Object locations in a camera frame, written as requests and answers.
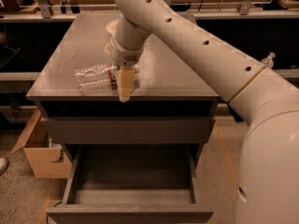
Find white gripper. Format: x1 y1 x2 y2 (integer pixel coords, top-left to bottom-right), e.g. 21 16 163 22
106 36 143 103

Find cardboard box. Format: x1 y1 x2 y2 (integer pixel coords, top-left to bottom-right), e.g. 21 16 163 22
11 110 72 179

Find white shoe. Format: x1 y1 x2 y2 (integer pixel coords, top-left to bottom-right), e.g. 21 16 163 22
0 158 8 175

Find open grey middle drawer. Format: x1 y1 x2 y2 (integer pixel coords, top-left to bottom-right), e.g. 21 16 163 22
47 145 213 224

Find clear plastic water bottle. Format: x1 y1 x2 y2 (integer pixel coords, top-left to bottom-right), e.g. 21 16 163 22
75 63 119 90

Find grey drawer cabinet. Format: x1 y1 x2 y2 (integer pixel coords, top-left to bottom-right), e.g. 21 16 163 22
26 12 225 224

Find grey closed top drawer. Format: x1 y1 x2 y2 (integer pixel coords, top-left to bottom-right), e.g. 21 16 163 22
41 117 215 145

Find white bowl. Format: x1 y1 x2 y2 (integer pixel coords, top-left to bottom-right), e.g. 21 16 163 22
106 20 119 35

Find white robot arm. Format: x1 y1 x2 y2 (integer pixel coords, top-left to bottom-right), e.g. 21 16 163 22
110 0 299 224

